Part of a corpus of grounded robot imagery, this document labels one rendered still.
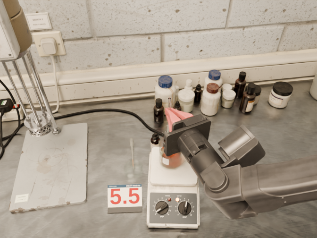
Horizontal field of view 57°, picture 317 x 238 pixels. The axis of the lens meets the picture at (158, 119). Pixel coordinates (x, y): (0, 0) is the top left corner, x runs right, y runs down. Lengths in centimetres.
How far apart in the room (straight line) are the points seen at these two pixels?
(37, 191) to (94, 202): 16
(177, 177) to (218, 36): 55
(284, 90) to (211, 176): 67
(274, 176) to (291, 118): 66
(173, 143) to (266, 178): 21
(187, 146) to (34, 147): 56
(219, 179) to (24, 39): 46
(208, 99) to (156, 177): 36
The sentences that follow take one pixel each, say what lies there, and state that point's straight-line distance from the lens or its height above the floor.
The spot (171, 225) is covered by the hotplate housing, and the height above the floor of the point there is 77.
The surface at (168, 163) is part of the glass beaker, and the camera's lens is 74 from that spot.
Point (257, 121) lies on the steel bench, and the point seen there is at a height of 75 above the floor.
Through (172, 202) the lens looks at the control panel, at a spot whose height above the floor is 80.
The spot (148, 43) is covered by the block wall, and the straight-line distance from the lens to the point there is 103.
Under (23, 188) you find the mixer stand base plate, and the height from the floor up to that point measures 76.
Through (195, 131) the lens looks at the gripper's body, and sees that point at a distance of 59.
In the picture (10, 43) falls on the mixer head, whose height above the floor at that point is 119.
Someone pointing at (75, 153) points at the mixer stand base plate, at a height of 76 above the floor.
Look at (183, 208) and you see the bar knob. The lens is 74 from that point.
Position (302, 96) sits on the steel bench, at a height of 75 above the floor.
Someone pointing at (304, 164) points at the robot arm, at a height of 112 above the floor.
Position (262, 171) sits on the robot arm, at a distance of 48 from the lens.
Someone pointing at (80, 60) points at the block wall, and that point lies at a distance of 106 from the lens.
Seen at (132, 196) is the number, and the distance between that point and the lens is 80.
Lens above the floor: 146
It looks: 44 degrees down
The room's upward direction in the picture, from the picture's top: straight up
